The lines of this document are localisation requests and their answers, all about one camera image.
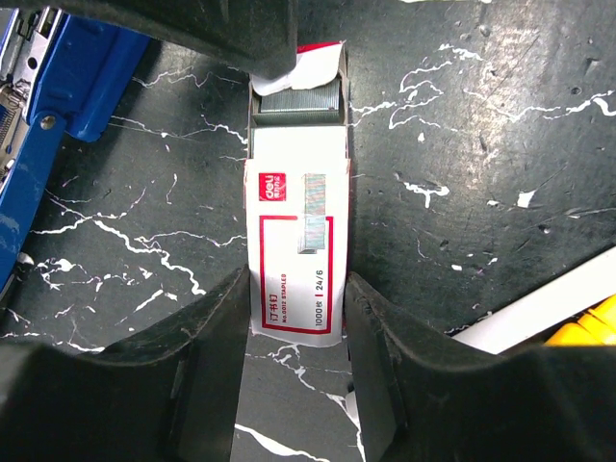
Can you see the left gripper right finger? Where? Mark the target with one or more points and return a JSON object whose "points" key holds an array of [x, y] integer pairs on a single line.
{"points": [[423, 396]]}

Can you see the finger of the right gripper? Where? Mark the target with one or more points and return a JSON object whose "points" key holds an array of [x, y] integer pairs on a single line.
{"points": [[258, 37]]}

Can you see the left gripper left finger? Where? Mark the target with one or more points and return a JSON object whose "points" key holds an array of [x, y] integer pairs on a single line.
{"points": [[167, 393]]}

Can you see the red white staple box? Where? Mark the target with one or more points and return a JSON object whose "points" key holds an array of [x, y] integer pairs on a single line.
{"points": [[296, 198]]}

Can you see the staples strip in box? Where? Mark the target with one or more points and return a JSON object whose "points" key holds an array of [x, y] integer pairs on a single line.
{"points": [[322, 105]]}

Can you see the white marker pen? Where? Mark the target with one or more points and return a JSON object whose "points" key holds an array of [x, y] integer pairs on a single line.
{"points": [[560, 299]]}

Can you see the yellow marker cap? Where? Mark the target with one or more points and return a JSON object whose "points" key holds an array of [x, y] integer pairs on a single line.
{"points": [[596, 327]]}

